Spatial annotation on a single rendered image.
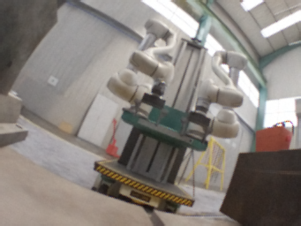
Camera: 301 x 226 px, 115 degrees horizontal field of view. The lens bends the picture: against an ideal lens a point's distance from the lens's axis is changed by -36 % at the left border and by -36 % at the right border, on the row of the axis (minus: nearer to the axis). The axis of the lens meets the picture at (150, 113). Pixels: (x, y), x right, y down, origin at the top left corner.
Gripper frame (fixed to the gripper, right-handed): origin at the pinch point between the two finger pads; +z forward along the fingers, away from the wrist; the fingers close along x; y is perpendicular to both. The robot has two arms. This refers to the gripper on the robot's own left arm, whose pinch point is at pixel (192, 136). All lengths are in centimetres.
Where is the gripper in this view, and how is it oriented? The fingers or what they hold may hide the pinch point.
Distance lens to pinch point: 85.3
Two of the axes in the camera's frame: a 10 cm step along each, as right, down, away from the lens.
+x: 9.3, 3.7, -0.7
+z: -3.7, 8.9, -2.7
